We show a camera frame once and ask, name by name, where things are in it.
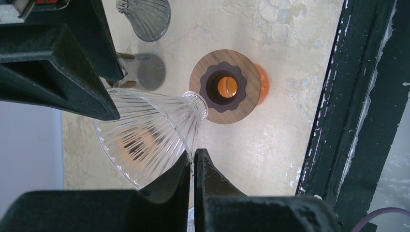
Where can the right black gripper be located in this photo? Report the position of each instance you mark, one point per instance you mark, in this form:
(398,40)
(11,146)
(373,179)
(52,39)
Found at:
(58,66)

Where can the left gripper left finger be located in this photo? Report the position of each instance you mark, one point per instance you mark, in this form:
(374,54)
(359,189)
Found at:
(161,206)

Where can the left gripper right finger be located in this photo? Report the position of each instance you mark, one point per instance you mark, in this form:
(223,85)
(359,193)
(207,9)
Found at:
(221,207)

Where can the clear glass dripper cone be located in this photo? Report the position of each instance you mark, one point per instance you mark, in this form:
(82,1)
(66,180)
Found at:
(153,131)

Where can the orange glass carafe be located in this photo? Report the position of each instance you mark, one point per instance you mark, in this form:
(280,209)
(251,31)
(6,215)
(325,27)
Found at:
(227,87)

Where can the smoked glass dripper cone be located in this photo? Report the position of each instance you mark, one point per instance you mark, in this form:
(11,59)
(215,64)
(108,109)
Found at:
(149,19)

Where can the smoked glass carafe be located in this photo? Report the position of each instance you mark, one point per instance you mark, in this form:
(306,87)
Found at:
(142,71)

